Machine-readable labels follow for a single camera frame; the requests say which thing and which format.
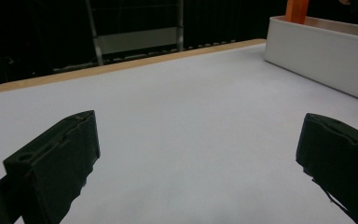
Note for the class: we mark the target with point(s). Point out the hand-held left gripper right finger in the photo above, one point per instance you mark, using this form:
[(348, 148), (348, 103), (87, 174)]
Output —
[(341, 161)]

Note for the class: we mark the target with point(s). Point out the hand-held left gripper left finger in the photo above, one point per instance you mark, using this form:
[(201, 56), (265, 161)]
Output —
[(56, 158)]

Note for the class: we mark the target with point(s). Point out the white plastic storage tray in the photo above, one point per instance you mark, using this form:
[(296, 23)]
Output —
[(323, 59)]

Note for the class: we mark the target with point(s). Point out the orange plastic tray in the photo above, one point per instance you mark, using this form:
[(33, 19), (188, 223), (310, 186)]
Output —
[(296, 11)]

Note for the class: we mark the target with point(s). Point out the white table cover sheet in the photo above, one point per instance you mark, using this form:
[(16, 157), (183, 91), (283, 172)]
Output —
[(183, 124)]

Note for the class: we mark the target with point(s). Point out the grey metal stand frame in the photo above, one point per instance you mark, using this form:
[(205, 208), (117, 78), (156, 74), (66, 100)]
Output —
[(136, 40)]

